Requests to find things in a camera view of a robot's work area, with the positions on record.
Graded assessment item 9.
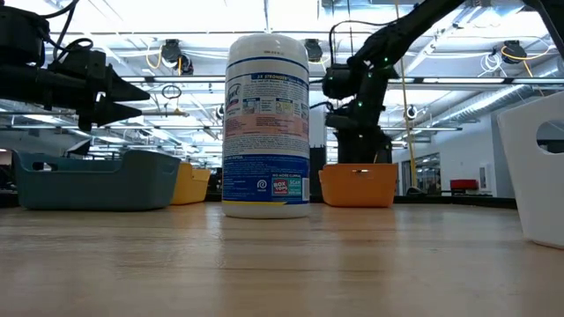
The orange plastic bin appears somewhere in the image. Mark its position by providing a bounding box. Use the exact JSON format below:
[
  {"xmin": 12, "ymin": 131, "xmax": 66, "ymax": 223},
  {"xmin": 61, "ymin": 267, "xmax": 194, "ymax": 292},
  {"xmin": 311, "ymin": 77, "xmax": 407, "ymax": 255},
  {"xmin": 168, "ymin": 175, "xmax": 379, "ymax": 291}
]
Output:
[{"xmin": 318, "ymin": 163, "xmax": 399, "ymax": 209}]

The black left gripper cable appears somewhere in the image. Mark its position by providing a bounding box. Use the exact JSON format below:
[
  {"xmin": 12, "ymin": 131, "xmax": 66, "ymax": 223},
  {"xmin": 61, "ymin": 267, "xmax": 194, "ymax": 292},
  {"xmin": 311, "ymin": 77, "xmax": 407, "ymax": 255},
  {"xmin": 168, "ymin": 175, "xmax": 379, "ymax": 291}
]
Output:
[{"xmin": 38, "ymin": 0, "xmax": 94, "ymax": 63}]

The yellow hanging cable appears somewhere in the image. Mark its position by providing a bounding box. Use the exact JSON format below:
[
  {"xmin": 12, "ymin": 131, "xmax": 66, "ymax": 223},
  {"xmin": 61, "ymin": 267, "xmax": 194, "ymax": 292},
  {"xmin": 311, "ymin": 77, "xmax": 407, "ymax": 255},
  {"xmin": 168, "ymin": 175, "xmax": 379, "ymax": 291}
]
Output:
[{"xmin": 394, "ymin": 0, "xmax": 419, "ymax": 188}]

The teal plastic bin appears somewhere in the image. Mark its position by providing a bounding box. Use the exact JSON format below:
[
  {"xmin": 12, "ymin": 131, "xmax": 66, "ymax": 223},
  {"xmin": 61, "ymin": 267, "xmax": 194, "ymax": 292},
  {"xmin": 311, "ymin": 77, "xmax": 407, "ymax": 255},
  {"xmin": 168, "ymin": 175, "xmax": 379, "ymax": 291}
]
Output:
[{"xmin": 11, "ymin": 148, "xmax": 182, "ymax": 211}]

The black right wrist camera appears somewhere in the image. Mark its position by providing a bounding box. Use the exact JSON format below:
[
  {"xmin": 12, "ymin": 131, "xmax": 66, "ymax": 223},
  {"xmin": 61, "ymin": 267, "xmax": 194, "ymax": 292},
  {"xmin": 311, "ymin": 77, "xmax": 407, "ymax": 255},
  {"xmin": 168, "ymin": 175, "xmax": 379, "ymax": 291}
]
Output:
[{"xmin": 324, "ymin": 112, "xmax": 359, "ymax": 131}]

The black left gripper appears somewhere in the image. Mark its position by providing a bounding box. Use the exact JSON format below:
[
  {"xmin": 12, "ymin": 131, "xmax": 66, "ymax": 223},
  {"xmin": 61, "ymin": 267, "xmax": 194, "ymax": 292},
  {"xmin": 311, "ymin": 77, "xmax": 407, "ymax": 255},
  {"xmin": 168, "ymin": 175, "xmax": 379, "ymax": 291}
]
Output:
[{"xmin": 47, "ymin": 47, "xmax": 152, "ymax": 132}]

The long ceiling light strip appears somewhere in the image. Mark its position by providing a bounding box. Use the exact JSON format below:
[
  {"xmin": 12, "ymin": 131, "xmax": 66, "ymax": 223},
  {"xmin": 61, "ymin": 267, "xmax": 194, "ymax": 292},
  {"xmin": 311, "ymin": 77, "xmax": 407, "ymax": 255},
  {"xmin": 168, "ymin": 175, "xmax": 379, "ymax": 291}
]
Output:
[{"xmin": 118, "ymin": 74, "xmax": 564, "ymax": 85}]

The red box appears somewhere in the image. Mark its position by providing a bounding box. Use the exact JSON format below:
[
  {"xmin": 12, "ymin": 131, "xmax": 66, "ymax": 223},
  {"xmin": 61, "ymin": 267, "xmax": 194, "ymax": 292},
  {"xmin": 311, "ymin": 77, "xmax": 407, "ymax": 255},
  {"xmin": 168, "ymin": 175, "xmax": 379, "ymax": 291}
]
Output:
[{"xmin": 449, "ymin": 178, "xmax": 479, "ymax": 191}]

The yellow plastic bin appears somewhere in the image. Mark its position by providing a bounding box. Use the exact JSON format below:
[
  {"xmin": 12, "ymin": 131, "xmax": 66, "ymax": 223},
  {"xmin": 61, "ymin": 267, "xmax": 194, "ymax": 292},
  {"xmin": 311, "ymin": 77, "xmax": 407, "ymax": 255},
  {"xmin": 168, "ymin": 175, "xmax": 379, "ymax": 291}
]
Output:
[{"xmin": 170, "ymin": 161, "xmax": 212, "ymax": 206}]

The black hanging cable loop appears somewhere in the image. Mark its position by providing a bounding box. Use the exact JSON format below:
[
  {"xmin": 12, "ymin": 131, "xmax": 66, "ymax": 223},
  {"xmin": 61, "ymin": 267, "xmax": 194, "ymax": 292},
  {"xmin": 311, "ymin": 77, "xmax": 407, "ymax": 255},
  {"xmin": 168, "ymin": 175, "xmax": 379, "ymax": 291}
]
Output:
[{"xmin": 160, "ymin": 83, "xmax": 183, "ymax": 100}]

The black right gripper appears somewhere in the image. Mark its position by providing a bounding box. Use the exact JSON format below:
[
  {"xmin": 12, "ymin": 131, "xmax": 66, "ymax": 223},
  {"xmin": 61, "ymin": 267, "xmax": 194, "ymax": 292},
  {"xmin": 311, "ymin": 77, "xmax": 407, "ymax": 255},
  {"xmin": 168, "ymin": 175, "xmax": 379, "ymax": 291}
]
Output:
[{"xmin": 335, "ymin": 126, "xmax": 394, "ymax": 166}]

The white plastic bin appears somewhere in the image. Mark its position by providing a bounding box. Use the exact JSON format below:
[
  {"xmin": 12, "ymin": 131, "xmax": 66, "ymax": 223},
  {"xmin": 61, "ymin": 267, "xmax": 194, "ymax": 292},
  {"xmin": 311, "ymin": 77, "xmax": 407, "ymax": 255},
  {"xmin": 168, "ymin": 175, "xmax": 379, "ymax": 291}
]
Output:
[{"xmin": 496, "ymin": 91, "xmax": 564, "ymax": 250}]

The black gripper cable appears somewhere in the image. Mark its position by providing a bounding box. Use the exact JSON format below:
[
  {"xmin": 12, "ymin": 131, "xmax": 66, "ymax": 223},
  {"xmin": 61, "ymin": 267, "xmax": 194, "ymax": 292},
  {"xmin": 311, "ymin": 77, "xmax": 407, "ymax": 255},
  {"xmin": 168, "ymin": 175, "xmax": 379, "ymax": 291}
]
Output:
[
  {"xmin": 328, "ymin": 18, "xmax": 397, "ymax": 66},
  {"xmin": 38, "ymin": 0, "xmax": 94, "ymax": 63}
]

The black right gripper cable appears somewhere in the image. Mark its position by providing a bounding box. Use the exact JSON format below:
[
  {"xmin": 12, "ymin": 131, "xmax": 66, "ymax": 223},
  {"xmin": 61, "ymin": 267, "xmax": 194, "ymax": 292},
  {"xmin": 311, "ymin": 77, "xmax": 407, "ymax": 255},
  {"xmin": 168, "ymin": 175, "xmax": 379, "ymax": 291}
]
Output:
[{"xmin": 328, "ymin": 18, "xmax": 397, "ymax": 66}]

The black hanging cord reel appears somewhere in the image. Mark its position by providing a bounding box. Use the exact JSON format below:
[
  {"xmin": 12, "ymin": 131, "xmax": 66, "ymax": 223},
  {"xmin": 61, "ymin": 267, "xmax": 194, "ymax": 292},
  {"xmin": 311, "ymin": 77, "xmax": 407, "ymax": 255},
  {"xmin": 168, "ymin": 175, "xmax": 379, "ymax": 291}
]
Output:
[
  {"xmin": 501, "ymin": 40, "xmax": 529, "ymax": 65},
  {"xmin": 159, "ymin": 38, "xmax": 195, "ymax": 76},
  {"xmin": 303, "ymin": 38, "xmax": 325, "ymax": 63}
]

